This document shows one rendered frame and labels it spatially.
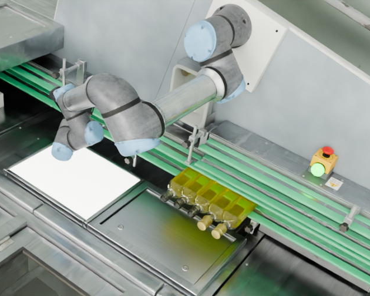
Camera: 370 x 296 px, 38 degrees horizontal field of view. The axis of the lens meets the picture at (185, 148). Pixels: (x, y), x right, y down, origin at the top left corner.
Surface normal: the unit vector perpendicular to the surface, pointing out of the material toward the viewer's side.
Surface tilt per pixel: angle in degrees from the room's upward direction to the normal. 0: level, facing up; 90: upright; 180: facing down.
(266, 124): 0
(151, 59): 0
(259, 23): 0
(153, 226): 90
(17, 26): 90
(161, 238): 90
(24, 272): 90
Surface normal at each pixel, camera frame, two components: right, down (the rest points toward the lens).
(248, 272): 0.17, -0.80
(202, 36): -0.61, 0.29
